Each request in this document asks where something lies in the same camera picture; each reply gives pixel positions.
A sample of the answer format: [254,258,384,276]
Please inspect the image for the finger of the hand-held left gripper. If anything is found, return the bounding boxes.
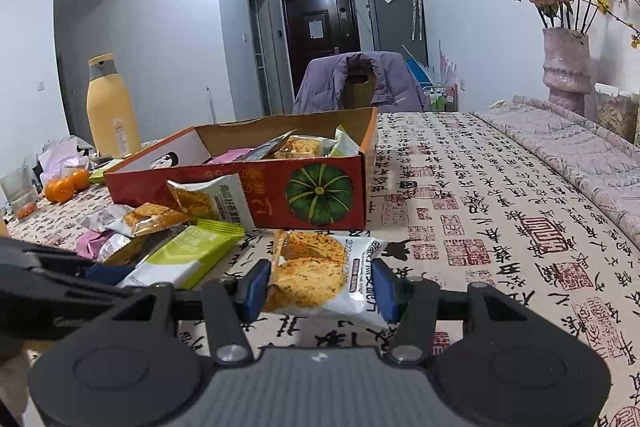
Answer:
[84,263,135,289]

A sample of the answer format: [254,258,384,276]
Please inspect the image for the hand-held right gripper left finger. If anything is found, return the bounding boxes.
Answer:
[142,259,271,365]

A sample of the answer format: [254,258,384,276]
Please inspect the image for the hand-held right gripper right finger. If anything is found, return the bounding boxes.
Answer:
[372,259,503,365]

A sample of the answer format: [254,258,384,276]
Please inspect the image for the white pastry snack packet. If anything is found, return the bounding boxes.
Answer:
[166,173,257,233]
[262,229,390,333]

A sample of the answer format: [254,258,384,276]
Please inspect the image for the pumpkin print cardboard box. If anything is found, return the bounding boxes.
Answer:
[104,107,379,230]

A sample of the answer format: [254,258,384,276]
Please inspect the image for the person's left forearm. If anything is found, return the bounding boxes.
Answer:
[0,339,32,414]

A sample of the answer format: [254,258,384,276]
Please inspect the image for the pink snack packet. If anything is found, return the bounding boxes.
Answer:
[205,148,256,164]
[76,229,131,264]

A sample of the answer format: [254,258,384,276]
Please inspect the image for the grey white snack packet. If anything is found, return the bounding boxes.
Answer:
[79,204,133,238]

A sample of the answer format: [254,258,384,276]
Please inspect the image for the orange cracker snack packet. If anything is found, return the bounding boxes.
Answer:
[122,203,191,238]

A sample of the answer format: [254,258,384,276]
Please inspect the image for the clear plastic cup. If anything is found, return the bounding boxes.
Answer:
[0,168,40,222]

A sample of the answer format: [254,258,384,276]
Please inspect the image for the green white snack packet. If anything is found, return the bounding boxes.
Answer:
[330,125,362,158]

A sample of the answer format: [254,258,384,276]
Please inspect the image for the clear pastry packet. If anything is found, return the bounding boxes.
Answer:
[272,134,337,158]

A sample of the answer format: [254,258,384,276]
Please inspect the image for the yellow thermos bottle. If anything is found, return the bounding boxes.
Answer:
[86,53,142,159]

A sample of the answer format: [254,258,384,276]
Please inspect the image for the small bottle rack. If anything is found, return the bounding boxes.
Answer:
[425,82,459,113]

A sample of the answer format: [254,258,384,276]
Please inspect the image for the wooden chair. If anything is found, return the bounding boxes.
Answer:
[340,57,379,110]

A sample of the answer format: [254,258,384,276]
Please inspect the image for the purple puffer jacket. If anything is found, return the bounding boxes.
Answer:
[292,51,426,114]

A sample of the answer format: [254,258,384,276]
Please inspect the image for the grey pink patterned cloth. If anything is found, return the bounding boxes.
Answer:
[472,94,640,254]

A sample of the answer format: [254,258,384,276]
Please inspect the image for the grey interior door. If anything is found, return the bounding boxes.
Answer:
[246,0,274,118]

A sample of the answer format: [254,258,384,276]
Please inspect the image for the pink striped object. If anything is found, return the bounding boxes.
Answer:
[439,39,459,88]

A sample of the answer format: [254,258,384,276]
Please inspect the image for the dark entrance door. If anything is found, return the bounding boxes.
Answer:
[281,0,362,108]

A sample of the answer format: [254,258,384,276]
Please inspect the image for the grey refrigerator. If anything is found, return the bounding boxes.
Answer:
[366,0,429,58]

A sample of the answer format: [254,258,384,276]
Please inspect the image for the folded white umbrella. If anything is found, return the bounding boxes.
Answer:
[410,0,426,40]

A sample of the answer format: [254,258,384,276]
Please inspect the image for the pink ceramic vase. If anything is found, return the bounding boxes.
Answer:
[542,27,592,118]

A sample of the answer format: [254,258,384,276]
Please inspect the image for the clear food jar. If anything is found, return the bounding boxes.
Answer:
[594,83,640,144]

